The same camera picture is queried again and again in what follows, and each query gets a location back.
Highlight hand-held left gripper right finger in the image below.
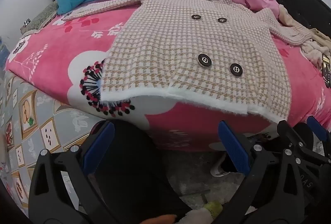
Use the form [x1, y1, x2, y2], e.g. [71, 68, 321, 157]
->
[215, 120, 308, 224]

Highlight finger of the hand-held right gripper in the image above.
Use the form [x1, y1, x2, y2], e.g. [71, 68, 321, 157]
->
[308, 116, 331, 142]
[278, 120, 331, 166]

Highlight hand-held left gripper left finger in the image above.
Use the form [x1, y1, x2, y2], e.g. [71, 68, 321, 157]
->
[28, 120, 115, 224]

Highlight beige houndstooth knit coat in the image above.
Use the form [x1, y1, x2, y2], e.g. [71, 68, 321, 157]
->
[62, 0, 314, 122]

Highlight white shoe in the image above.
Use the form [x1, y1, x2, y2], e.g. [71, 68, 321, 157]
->
[210, 155, 233, 178]

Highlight person's black trouser leg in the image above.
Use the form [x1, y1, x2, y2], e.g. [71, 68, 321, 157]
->
[93, 120, 197, 224]

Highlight black and gold phone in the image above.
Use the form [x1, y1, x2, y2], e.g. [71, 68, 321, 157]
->
[321, 54, 331, 88]

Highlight grey picture-print bed sheet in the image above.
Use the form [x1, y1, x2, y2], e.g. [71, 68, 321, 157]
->
[0, 71, 104, 214]

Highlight plush carrot slipper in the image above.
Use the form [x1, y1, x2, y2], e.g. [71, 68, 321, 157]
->
[140, 201, 223, 224]

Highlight cream fluffy garment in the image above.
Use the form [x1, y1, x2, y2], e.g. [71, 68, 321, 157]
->
[301, 38, 327, 66]

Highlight pink floral fleece blanket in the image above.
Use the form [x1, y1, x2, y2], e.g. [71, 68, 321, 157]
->
[5, 5, 331, 153]

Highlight beige garment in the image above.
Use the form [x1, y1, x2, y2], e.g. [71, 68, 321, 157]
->
[278, 4, 331, 42]

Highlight grey-green textured mat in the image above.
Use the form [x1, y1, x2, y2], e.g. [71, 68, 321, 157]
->
[21, 1, 59, 33]

